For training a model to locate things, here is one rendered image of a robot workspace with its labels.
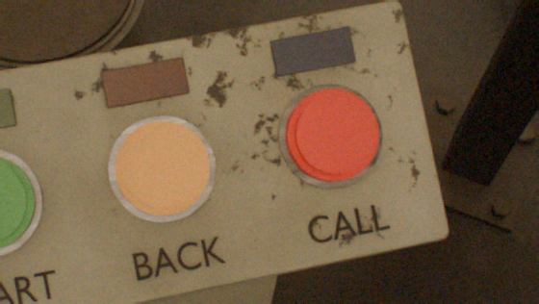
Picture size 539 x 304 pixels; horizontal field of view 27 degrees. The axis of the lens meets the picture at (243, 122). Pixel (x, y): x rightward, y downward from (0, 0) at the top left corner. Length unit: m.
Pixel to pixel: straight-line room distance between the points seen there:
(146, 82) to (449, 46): 0.77
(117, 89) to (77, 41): 0.12
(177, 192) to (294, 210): 0.05
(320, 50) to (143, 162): 0.09
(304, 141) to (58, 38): 0.18
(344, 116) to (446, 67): 0.73
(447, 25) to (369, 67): 0.74
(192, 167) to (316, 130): 0.06
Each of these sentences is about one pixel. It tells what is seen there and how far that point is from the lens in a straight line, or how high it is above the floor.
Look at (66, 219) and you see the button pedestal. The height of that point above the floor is 0.60.
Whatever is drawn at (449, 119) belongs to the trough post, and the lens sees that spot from 1.18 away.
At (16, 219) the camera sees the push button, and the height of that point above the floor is 0.61.
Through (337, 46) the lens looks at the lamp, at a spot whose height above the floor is 0.62.
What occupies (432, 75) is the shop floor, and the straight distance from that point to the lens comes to 1.21.
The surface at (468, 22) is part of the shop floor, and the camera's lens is 1.25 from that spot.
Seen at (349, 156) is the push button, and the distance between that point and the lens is 0.49.
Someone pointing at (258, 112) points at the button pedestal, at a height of 0.61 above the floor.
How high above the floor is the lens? 1.06
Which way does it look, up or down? 65 degrees down
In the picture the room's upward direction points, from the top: 6 degrees clockwise
